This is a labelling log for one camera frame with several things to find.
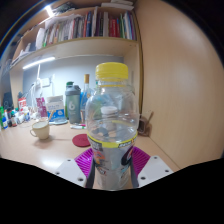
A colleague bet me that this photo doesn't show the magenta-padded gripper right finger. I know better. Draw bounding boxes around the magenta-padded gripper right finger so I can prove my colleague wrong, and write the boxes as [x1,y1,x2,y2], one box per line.
[128,145,174,189]

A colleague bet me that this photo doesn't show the red and white canister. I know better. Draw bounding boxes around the red and white canister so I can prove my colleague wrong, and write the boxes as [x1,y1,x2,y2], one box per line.
[18,97,28,114]

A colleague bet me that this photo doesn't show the pink packet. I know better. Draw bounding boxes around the pink packet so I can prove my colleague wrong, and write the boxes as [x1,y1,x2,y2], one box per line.
[35,97,48,118]

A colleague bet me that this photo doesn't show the small black bag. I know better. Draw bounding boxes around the small black bag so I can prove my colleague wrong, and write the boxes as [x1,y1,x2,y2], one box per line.
[1,91,14,108]

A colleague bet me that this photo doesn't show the white bottle with blue cap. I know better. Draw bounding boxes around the white bottle with blue cap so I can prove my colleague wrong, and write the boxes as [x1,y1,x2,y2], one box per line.
[1,111,10,130]

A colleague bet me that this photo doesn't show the white marker pen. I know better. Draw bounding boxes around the white marker pen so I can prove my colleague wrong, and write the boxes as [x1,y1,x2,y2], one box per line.
[69,123,87,130]

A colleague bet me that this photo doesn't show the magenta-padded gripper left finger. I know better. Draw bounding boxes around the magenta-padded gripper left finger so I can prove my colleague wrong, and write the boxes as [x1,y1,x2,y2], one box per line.
[54,147,98,190]

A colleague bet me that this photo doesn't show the wooden-handled spoon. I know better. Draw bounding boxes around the wooden-handled spoon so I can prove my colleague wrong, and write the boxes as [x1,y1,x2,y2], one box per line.
[46,109,57,125]

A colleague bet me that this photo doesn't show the bright tube light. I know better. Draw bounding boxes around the bright tube light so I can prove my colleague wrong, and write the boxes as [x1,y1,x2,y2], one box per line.
[44,4,55,18]

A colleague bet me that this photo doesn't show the grey shaker bottle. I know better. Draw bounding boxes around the grey shaker bottle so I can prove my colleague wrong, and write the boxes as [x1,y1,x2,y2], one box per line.
[64,81,82,125]

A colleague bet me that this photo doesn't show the white LED light bar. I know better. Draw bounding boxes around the white LED light bar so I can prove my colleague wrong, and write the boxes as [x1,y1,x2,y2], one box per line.
[22,56,56,70]

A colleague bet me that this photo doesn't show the cream ceramic mug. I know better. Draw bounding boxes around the cream ceramic mug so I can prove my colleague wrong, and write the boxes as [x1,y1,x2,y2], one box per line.
[29,119,51,140]

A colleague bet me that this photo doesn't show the flat round red coaster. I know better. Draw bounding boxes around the flat round red coaster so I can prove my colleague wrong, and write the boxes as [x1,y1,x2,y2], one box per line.
[71,133,92,148]

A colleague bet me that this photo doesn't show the white charging cable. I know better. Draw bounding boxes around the white charging cable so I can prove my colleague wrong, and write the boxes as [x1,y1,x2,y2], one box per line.
[29,64,43,111]

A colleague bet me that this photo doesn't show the clear yellow-capped drink bottle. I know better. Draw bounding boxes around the clear yellow-capped drink bottle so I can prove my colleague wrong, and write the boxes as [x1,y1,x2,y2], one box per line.
[84,62,140,192]

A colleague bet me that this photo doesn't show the blue and white carton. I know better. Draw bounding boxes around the blue and white carton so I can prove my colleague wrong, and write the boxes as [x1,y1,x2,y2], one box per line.
[45,95,66,122]

